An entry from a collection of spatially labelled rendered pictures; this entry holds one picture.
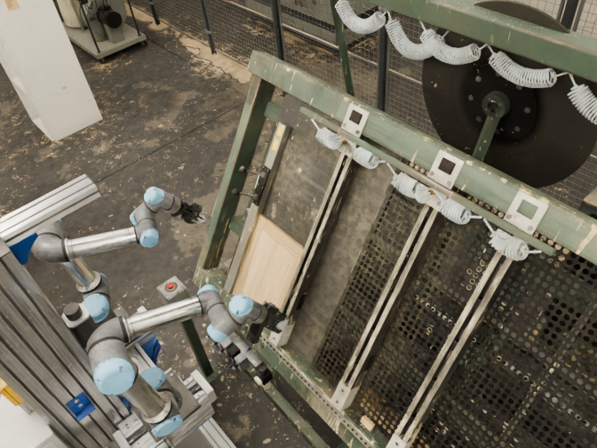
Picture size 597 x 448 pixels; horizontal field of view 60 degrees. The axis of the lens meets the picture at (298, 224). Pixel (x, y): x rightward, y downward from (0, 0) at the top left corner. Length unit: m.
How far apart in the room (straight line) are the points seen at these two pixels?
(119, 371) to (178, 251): 2.66
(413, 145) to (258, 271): 1.09
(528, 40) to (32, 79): 4.73
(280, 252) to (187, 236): 2.03
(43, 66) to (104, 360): 4.36
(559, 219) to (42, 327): 1.67
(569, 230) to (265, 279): 1.45
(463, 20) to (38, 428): 2.23
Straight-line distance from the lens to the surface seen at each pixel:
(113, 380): 1.78
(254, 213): 2.56
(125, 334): 1.87
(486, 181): 1.79
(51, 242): 2.24
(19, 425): 2.37
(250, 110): 2.58
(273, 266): 2.53
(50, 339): 1.99
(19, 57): 5.72
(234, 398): 3.49
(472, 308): 1.90
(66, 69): 5.89
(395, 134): 1.96
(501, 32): 2.11
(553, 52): 2.03
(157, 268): 4.28
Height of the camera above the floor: 3.08
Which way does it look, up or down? 45 degrees down
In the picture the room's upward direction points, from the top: 7 degrees counter-clockwise
